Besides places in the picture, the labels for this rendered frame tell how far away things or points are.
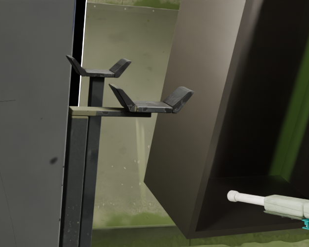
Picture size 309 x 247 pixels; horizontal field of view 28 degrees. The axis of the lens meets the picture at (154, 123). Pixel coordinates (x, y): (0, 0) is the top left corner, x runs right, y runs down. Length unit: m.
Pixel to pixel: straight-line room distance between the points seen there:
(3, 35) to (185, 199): 0.98
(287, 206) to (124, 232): 1.25
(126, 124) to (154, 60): 0.38
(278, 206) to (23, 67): 0.82
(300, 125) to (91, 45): 1.13
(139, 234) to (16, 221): 1.60
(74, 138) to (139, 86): 2.40
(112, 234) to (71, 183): 2.16
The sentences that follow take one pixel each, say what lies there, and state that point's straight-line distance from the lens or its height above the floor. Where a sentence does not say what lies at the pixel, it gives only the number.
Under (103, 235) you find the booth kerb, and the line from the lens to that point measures 2.73.
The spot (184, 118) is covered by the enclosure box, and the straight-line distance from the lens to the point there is 1.91.
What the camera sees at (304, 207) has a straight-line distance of 1.58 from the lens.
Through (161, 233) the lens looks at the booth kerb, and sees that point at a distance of 2.82.
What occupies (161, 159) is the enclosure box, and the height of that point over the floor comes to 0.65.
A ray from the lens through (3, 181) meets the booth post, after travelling 1.18.
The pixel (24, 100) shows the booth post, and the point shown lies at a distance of 1.15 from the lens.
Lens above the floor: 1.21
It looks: 13 degrees down
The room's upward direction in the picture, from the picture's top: 6 degrees clockwise
